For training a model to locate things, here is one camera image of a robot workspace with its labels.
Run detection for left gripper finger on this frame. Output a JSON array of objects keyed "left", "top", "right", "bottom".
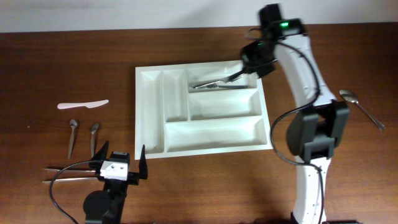
[
  {"left": 139, "top": 145, "right": 148, "bottom": 180},
  {"left": 93, "top": 141, "right": 109, "bottom": 161}
]

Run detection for long metal fork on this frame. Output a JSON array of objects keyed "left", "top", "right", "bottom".
[{"left": 195, "top": 83, "right": 253, "bottom": 90}]

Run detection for short metal fork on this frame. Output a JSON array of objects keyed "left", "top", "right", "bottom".
[{"left": 189, "top": 80, "right": 226, "bottom": 89}]

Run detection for metal serving tongs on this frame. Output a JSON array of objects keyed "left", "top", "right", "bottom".
[{"left": 42, "top": 168, "right": 97, "bottom": 184}]

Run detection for metal tablespoon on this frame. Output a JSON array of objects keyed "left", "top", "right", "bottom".
[{"left": 339, "top": 90, "right": 385, "bottom": 131}]

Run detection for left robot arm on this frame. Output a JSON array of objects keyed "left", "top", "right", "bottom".
[{"left": 83, "top": 141, "right": 149, "bottom": 223}]

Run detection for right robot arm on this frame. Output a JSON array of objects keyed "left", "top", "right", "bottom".
[{"left": 223, "top": 4, "right": 349, "bottom": 223}]

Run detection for small metal teaspoon right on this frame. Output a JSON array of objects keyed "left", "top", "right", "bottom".
[{"left": 90, "top": 123, "right": 100, "bottom": 157}]

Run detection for small metal teaspoon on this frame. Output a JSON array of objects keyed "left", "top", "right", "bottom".
[
  {"left": 90, "top": 123, "right": 100, "bottom": 157},
  {"left": 68, "top": 119, "right": 79, "bottom": 159}
]

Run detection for white plastic cutlery tray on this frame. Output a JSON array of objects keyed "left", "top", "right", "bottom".
[{"left": 134, "top": 60, "right": 272, "bottom": 159}]

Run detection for small metal teaspoon left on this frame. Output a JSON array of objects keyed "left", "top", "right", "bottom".
[{"left": 68, "top": 119, "right": 79, "bottom": 159}]

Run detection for white plastic knife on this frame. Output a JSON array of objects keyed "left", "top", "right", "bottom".
[{"left": 57, "top": 100, "right": 109, "bottom": 110}]

